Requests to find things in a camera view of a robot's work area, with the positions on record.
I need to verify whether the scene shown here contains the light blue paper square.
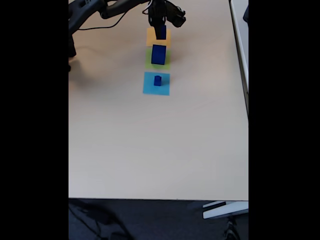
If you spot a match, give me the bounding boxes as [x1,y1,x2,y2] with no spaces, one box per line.
[142,71,171,97]

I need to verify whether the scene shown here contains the black floor cables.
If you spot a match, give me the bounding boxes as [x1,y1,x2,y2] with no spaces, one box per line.
[68,201,131,240]

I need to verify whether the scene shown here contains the orange paper square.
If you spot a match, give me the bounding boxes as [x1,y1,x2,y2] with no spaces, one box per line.
[146,27,172,48]

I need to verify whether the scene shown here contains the green paper square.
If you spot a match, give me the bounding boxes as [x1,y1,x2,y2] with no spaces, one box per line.
[144,47,173,71]

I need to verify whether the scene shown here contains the black camera cable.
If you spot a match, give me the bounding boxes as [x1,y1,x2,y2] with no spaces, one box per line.
[78,0,154,31]

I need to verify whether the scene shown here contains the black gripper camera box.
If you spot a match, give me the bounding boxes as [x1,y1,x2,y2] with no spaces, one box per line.
[166,1,187,29]

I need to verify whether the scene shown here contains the large blue cube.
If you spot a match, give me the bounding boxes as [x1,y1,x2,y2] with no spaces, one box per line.
[150,44,167,66]

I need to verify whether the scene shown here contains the medium blue cube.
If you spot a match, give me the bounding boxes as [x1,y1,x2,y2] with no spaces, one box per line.
[156,24,168,41]

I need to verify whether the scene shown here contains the white neighbouring desk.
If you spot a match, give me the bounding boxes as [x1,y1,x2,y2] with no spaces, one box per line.
[228,0,249,121]

